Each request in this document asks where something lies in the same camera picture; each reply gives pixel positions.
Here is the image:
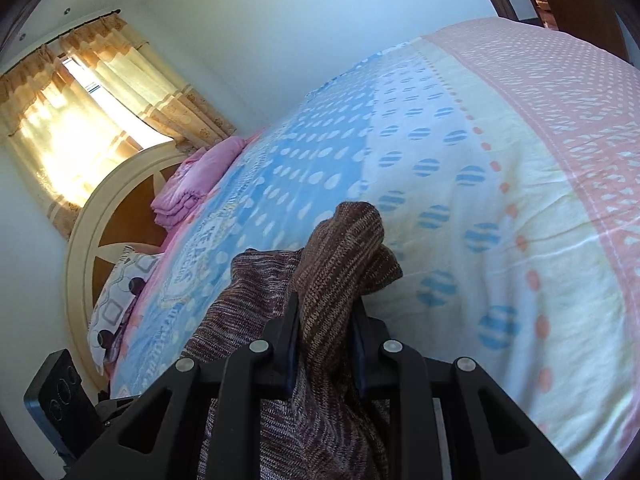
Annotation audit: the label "brown knitted sweater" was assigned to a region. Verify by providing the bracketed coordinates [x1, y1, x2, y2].
[182, 202, 402, 479]

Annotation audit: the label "patterned white pillow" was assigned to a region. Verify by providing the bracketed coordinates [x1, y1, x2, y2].
[87, 245, 163, 376]

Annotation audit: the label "cream and brown headboard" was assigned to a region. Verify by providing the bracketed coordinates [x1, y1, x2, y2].
[63, 142, 186, 390]

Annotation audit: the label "folded pink blanket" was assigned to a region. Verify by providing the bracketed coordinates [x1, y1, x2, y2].
[151, 136, 247, 232]

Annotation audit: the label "yellow floral curtain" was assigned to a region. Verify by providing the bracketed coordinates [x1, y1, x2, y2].
[1, 24, 235, 238]

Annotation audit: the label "patterned bed cover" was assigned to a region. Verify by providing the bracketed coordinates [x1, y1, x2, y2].
[111, 18, 639, 479]

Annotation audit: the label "black curtain rod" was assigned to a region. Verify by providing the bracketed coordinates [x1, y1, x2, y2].
[29, 10, 128, 53]

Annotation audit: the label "brown wooden door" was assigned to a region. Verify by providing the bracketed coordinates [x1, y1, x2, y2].
[547, 0, 629, 62]

